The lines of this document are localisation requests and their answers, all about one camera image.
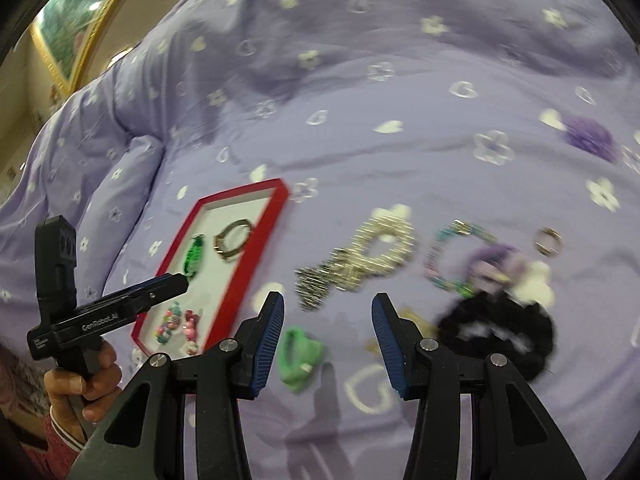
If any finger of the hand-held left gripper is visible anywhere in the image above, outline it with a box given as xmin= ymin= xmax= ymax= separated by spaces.
xmin=127 ymin=274 xmax=176 ymax=292
xmin=135 ymin=276 xmax=190 ymax=317

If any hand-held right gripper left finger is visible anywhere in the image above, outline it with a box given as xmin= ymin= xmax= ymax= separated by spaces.
xmin=67 ymin=291 xmax=286 ymax=480

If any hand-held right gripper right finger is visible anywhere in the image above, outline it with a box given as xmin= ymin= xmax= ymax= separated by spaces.
xmin=371 ymin=292 xmax=588 ymax=480

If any green hair tie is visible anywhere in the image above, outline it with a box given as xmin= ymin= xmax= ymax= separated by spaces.
xmin=276 ymin=326 xmax=327 ymax=394

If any silver chain bracelet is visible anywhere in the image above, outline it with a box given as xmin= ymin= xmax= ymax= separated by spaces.
xmin=296 ymin=260 xmax=361 ymax=312

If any red jewelry tray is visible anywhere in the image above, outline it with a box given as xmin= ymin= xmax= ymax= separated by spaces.
xmin=131 ymin=178 xmax=290 ymax=361

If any black scrunchie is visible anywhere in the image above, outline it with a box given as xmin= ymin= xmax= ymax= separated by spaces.
xmin=434 ymin=291 xmax=557 ymax=378

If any purple bow hair tie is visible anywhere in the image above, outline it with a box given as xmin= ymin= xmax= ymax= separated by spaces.
xmin=467 ymin=244 xmax=530 ymax=295

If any person's left hand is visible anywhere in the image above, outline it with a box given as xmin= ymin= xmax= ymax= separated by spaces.
xmin=45 ymin=340 xmax=123 ymax=423

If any metal bangle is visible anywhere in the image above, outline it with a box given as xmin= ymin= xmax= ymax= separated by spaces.
xmin=214 ymin=219 xmax=253 ymax=262

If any purple floral duvet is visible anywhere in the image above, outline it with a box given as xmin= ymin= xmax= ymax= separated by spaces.
xmin=0 ymin=0 xmax=640 ymax=480

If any gold framed painting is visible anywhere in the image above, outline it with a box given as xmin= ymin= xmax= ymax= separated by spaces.
xmin=29 ymin=0 xmax=145 ymax=97

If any colourful bead hair tie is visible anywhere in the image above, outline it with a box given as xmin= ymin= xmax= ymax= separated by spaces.
xmin=156 ymin=302 xmax=184 ymax=345

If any green leaf bracelet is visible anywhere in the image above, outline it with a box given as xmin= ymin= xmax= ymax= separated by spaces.
xmin=183 ymin=234 xmax=207 ymax=281

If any pastel glass bead bracelet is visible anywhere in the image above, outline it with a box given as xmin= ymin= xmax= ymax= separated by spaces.
xmin=423 ymin=220 xmax=499 ymax=297

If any pearl bracelet with silver bow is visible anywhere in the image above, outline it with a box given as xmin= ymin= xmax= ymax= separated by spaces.
xmin=330 ymin=204 xmax=417 ymax=292

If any small metal ring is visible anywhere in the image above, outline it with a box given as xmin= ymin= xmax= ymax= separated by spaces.
xmin=534 ymin=227 xmax=563 ymax=257

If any purple fluffy hair tie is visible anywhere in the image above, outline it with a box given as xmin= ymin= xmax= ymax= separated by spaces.
xmin=562 ymin=115 xmax=621 ymax=163

